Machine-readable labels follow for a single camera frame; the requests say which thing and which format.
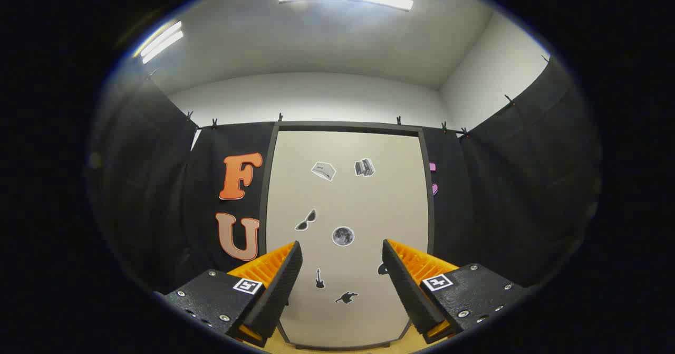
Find beige shoe cabinet door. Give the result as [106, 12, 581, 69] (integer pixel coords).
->
[266, 131, 429, 347]

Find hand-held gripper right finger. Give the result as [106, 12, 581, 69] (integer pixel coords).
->
[382, 239, 533, 344]

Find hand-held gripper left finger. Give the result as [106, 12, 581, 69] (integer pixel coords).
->
[154, 241, 304, 348]

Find black backdrop cloth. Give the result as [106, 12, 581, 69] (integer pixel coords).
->
[87, 56, 602, 296]

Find dark grey shoe cabinet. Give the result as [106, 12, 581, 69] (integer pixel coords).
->
[258, 122, 436, 350]

